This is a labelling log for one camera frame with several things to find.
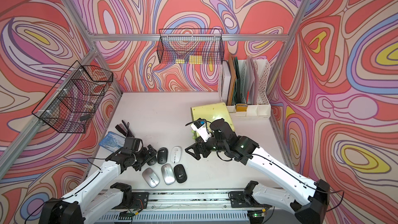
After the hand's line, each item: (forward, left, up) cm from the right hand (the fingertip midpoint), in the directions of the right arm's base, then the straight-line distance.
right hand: (193, 149), depth 68 cm
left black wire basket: (+20, +60, +10) cm, 64 cm away
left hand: (+5, +24, -18) cm, 31 cm away
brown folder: (+36, -23, +5) cm, 43 cm away
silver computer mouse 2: (-4, +14, -20) cm, 25 cm away
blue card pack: (+15, +50, -19) cm, 56 cm away
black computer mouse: (+3, +24, -19) cm, 31 cm away
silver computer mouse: (-6, +23, -19) cm, 31 cm away
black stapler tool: (+24, +46, -19) cm, 55 cm away
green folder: (+36, -26, 0) cm, 44 cm away
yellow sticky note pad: (+51, -2, +12) cm, 53 cm away
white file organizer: (+45, -33, -5) cm, 56 cm away
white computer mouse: (+6, +11, -19) cm, 23 cm away
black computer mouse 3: (-4, +8, -20) cm, 22 cm away
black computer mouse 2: (+6, +19, -19) cm, 28 cm away
